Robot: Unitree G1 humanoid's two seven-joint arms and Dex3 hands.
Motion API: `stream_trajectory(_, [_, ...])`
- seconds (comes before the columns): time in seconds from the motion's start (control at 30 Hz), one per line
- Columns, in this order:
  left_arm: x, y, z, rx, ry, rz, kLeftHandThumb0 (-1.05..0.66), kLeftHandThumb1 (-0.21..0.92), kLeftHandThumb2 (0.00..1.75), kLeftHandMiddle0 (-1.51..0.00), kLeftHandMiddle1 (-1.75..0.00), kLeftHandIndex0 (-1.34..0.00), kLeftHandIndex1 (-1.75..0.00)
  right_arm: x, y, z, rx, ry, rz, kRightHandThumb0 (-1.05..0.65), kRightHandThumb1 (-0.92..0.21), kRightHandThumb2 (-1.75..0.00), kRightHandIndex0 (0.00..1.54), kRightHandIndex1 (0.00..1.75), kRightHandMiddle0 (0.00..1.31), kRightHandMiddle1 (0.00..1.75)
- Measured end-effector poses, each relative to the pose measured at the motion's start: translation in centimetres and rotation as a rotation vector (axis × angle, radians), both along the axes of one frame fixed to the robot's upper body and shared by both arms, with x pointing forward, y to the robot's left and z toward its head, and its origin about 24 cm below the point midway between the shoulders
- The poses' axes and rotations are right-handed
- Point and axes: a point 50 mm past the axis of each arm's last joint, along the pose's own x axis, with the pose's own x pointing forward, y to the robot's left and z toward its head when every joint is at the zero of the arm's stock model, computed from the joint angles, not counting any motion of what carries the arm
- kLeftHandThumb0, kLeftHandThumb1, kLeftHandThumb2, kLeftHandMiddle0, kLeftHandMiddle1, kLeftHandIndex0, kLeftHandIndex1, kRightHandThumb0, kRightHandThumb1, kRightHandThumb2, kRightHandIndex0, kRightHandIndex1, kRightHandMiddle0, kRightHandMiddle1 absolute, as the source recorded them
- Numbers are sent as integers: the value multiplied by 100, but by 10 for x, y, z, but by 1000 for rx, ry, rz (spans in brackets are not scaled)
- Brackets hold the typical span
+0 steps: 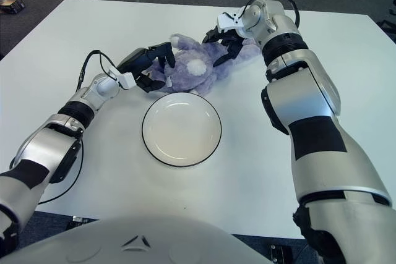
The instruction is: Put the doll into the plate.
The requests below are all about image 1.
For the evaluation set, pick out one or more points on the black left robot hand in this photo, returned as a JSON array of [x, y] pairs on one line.
[[137, 61]]

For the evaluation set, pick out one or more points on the metal table bracket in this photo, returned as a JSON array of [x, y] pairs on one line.
[[80, 220]]

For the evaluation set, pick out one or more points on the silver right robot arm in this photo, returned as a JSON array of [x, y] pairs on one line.
[[309, 106]]

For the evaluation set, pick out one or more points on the white plate with black rim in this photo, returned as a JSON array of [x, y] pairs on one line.
[[181, 129]]

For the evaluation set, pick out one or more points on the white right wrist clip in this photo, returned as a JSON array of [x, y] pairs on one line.
[[227, 23]]

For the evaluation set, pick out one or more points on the purple plush bear doll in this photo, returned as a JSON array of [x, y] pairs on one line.
[[191, 75]]

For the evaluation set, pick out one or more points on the dark cardboard box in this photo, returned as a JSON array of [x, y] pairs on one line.
[[10, 5]]

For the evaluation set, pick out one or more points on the black office chair base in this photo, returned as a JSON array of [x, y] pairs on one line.
[[389, 26]]

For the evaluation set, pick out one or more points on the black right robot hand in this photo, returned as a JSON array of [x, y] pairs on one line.
[[232, 46]]

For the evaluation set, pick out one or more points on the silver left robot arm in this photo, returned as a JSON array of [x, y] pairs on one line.
[[52, 149]]

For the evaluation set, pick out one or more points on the grey robot torso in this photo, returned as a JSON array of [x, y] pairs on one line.
[[139, 239]]

